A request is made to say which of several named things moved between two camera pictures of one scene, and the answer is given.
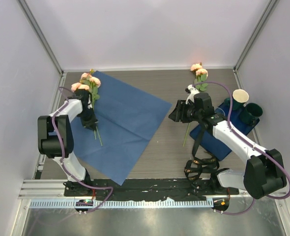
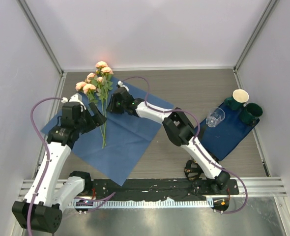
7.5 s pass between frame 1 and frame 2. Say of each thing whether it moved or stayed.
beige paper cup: stayed
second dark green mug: stayed
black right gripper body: moved
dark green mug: stayed
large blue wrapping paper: stayed
